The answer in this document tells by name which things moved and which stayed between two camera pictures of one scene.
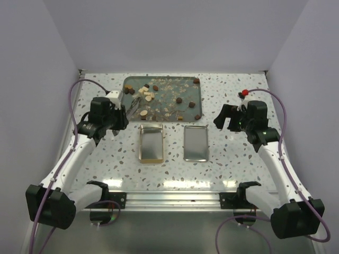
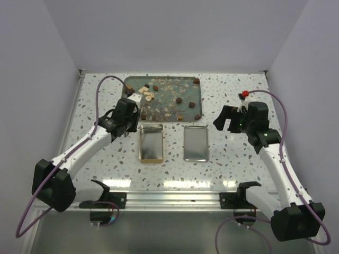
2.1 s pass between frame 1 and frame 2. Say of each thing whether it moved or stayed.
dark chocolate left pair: stayed
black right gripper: stayed
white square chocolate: stayed
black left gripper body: moved
